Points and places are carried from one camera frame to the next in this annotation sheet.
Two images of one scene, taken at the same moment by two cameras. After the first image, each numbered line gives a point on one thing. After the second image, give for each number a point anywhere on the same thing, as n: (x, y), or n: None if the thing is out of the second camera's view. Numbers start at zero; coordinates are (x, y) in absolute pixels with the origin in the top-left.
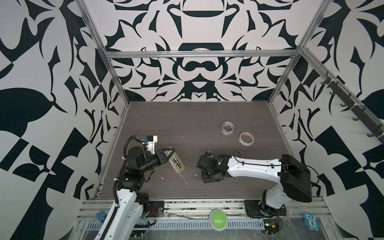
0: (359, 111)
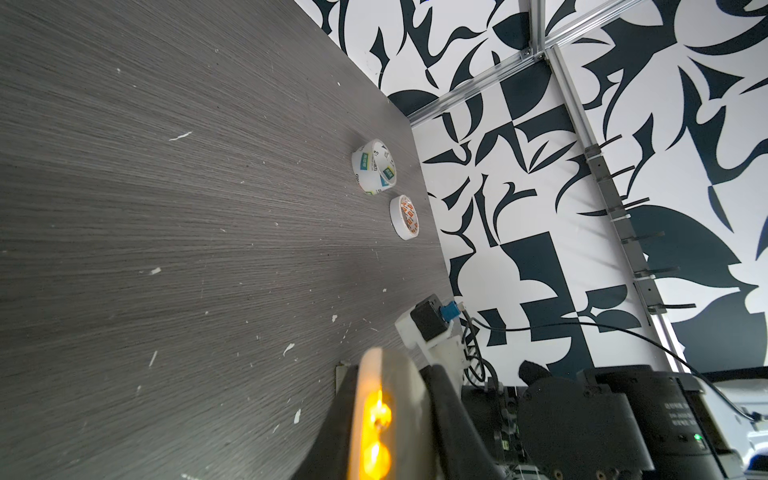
0: (610, 194)
